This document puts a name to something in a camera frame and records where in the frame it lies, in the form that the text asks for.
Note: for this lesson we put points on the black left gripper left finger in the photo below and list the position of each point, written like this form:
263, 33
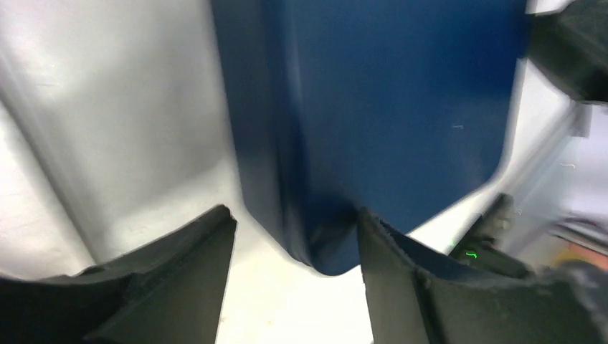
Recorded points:
168, 291

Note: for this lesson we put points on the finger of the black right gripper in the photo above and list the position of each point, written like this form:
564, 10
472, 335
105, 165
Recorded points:
569, 47

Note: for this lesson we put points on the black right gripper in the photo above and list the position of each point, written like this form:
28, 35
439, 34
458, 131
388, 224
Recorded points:
479, 246

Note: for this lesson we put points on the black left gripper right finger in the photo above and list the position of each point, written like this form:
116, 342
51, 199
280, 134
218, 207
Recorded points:
417, 295

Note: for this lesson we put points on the blue box lid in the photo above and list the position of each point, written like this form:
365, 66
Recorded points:
398, 106

